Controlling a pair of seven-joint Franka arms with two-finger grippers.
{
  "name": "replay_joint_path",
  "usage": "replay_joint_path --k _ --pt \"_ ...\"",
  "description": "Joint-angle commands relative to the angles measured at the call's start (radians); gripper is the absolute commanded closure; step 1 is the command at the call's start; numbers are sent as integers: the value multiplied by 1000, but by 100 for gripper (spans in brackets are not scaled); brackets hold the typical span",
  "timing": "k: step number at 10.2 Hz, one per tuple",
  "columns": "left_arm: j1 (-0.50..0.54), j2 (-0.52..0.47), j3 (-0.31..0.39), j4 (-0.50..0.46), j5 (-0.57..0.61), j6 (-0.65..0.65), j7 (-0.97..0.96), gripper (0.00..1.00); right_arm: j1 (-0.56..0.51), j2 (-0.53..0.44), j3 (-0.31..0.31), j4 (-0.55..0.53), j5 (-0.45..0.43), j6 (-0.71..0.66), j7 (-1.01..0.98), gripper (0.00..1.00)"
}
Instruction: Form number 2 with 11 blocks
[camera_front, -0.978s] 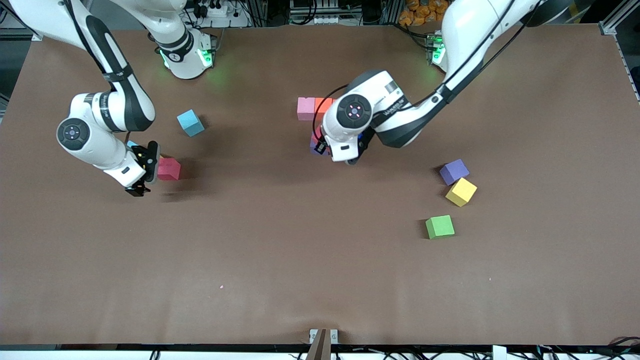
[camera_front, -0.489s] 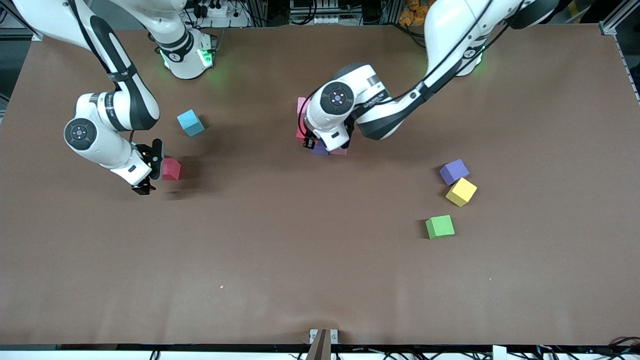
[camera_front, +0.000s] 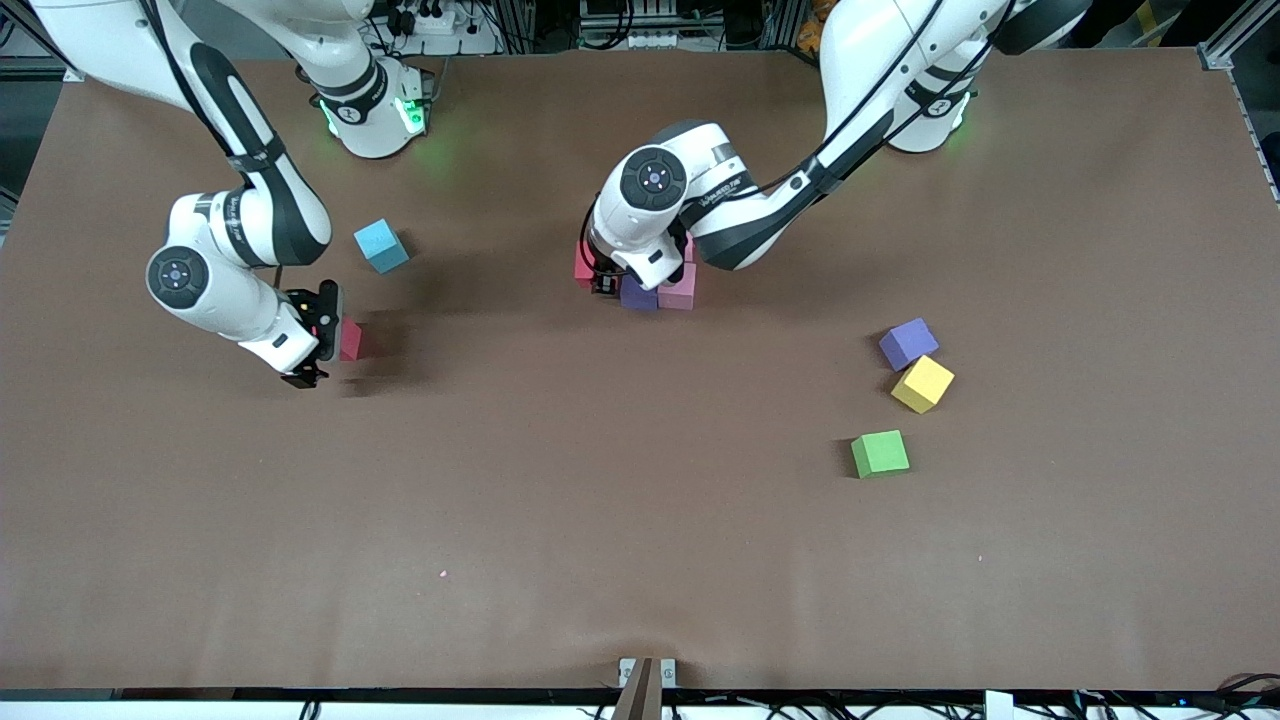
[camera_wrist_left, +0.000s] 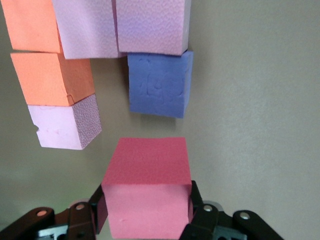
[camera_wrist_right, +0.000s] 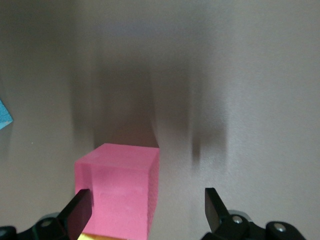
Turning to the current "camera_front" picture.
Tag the red foam cube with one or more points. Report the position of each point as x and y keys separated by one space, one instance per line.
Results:
x=351 y=340
x=583 y=265

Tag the purple foam cube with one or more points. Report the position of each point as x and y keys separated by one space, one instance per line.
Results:
x=908 y=343
x=638 y=294

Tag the yellow foam cube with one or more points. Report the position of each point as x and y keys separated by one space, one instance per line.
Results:
x=922 y=383

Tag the light blue foam cube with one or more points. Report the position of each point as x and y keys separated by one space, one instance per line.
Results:
x=380 y=245

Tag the orange bagged items pile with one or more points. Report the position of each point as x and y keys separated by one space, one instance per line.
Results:
x=810 y=30

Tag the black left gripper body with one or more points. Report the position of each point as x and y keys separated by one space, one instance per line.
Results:
x=603 y=282

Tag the aluminium frame profile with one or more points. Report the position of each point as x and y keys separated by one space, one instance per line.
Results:
x=1222 y=48

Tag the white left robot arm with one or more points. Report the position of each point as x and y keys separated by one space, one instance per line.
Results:
x=700 y=190

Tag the aluminium table edge rail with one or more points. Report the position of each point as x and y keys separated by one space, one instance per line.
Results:
x=1262 y=140

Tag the metal bracket with post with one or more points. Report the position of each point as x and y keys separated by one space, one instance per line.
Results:
x=646 y=690

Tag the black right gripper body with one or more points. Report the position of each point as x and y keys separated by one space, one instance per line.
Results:
x=311 y=318

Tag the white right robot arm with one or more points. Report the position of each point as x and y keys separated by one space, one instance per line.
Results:
x=220 y=290

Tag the green foam cube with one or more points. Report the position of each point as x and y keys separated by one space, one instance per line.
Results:
x=880 y=453

